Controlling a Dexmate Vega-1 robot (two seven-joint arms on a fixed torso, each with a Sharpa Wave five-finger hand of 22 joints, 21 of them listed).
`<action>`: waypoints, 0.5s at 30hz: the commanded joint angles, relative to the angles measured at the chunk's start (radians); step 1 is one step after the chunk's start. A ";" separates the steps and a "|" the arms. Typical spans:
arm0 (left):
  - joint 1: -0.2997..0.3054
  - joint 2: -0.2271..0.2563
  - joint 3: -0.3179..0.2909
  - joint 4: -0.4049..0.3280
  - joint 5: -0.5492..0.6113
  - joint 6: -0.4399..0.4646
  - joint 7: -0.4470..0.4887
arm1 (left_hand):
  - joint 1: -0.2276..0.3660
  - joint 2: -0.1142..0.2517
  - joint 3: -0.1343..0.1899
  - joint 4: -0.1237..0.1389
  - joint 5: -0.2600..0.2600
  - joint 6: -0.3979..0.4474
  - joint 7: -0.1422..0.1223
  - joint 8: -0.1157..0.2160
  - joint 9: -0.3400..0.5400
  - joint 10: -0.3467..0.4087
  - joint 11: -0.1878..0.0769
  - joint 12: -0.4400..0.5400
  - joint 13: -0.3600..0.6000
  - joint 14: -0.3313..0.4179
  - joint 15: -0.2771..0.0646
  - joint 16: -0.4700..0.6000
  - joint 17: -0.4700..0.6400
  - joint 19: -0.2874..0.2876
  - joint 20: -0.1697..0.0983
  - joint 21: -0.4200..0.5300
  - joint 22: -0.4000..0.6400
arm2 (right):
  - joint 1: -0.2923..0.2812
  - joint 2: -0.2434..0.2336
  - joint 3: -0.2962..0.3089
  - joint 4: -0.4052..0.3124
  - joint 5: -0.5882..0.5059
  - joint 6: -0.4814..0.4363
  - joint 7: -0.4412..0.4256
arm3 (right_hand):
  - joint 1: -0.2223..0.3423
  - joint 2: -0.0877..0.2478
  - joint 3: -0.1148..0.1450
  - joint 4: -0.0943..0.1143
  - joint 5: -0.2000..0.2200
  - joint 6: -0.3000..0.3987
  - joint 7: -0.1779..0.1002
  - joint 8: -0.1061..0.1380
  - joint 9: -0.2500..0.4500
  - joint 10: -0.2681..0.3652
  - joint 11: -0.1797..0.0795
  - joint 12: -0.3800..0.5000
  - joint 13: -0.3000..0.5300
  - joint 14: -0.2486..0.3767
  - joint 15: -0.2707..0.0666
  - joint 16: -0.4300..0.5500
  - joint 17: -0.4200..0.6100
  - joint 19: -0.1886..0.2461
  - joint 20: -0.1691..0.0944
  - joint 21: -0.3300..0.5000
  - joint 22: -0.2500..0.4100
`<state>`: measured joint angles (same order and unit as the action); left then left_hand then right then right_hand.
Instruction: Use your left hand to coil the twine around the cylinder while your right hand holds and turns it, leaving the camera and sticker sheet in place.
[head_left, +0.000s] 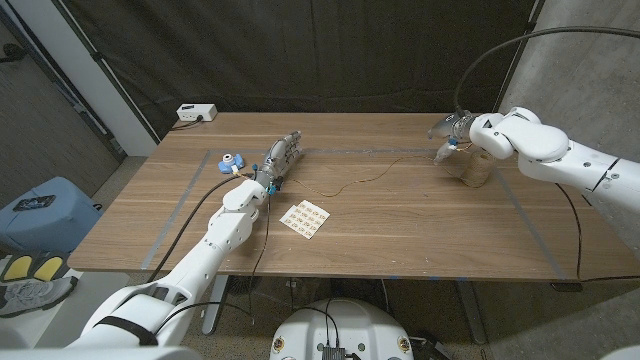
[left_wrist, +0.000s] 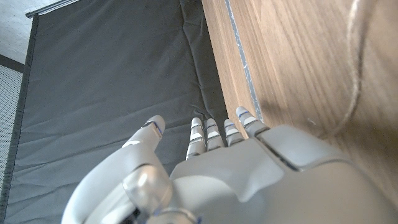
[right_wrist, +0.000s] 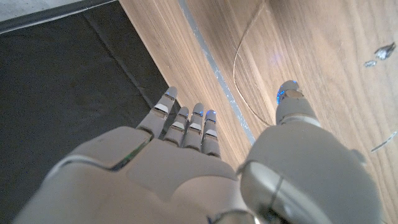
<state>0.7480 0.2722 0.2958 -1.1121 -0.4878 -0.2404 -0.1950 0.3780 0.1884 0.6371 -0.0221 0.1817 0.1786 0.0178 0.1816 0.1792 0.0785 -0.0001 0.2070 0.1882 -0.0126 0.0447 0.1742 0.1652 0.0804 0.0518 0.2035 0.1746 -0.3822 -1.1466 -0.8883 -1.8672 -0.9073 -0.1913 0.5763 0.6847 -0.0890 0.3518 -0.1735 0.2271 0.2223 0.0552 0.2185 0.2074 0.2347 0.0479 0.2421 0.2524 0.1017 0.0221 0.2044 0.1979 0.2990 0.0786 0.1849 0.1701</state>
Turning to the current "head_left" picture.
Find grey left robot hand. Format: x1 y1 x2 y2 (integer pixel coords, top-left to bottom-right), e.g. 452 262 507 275
253 130 304 187

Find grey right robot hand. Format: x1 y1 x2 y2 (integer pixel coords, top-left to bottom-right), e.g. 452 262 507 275
427 112 476 165

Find brown twine spool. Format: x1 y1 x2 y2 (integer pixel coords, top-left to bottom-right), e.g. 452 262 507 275
459 151 496 189

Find brown twine strand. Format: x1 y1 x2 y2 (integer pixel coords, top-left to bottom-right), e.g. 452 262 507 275
287 154 464 198

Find white sticker sheet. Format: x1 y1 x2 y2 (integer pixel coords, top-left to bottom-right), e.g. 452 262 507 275
278 199 332 240

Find white power box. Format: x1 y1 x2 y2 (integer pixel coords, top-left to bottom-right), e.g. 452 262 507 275
176 103 219 123

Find black backdrop pole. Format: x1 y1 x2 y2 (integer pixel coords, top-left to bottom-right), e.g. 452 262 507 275
492 0 546 114
51 0 162 144

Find black backdrop curtain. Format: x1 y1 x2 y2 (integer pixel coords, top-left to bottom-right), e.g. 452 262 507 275
52 0 544 141

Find black round object under table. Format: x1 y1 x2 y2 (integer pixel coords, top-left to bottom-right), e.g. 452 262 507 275
227 275 262 296

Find grey table leg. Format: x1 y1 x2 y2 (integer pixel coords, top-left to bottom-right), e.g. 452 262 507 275
455 279 487 345
201 274 229 335

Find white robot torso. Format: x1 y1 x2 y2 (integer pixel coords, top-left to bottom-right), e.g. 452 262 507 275
269 298 415 360

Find blue plastic bin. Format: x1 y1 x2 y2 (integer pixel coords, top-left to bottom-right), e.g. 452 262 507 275
0 176 104 254

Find grey sneaker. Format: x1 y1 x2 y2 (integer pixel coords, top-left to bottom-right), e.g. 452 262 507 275
0 276 80 319

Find yellow and black shoes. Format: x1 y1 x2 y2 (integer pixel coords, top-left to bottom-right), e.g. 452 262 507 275
0 252 71 284

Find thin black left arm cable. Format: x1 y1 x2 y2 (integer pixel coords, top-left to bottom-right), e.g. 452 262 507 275
152 192 274 335

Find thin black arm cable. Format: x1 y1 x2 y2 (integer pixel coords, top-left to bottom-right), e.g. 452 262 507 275
554 182 640 282
152 192 274 335

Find black power box cable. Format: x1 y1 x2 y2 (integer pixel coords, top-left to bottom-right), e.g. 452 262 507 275
169 116 204 132

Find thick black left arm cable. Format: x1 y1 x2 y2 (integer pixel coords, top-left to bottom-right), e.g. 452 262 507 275
145 172 256 285

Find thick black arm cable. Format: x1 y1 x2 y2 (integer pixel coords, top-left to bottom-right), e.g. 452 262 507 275
453 25 640 119
145 172 256 285

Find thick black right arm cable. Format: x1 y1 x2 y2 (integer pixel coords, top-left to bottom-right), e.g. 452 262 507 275
453 25 640 119

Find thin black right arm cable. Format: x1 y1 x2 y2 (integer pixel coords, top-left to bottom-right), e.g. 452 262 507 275
554 182 640 282

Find black torso cable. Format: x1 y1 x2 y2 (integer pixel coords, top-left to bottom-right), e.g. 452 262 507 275
289 298 342 349

